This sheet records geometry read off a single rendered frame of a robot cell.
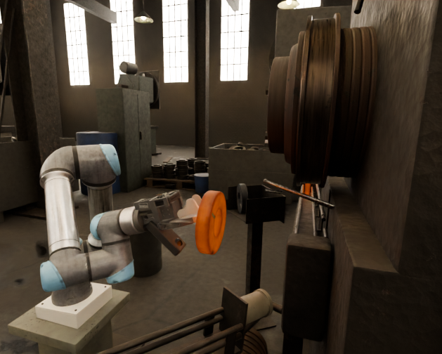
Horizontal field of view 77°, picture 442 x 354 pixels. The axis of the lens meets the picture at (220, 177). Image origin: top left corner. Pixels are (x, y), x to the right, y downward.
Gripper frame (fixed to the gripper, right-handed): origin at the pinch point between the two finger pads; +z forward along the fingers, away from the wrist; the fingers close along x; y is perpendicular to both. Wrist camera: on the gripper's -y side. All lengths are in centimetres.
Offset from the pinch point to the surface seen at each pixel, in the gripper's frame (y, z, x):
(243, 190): -11, -11, 71
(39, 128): 76, -237, 168
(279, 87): 25.9, 21.8, 13.6
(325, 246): -11.7, 24.8, -0.4
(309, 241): -10.8, 21.5, 1.1
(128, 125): 69, -217, 294
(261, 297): -18.4, 9.6, -7.5
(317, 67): 26.7, 31.3, 5.7
